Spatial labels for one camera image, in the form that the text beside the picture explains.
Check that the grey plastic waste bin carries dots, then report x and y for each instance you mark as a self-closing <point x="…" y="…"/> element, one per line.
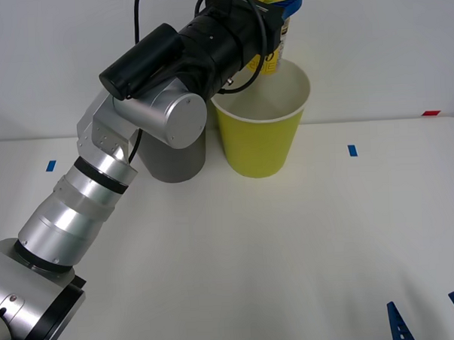
<point x="177" y="161"/>

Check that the yellow label plastic bottle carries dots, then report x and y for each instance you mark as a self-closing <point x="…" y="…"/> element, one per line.
<point x="267" y="66"/>

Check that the yellow-green plastic waste bin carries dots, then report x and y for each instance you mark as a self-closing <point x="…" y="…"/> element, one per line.
<point x="260" y="146"/>

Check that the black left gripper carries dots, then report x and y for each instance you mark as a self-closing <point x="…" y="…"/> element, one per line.
<point x="249" y="29"/>

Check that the silver and black left arm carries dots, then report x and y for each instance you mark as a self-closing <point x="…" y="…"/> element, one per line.
<point x="99" y="179"/>

